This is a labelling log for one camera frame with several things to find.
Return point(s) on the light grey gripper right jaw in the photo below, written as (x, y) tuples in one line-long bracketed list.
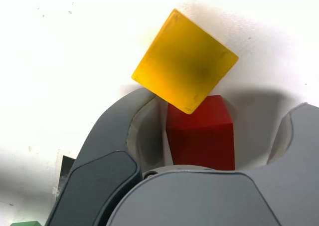
[(211, 201)]

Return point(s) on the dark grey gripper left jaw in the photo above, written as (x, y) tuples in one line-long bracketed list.
[(104, 166)]

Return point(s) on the red cube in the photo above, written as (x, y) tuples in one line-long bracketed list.
[(202, 141)]

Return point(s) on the green cube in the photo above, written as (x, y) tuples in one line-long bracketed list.
[(25, 223)]

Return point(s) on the yellow cube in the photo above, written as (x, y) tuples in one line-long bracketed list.
[(184, 61)]

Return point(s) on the black tape square outline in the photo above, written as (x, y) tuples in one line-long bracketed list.
[(67, 164)]

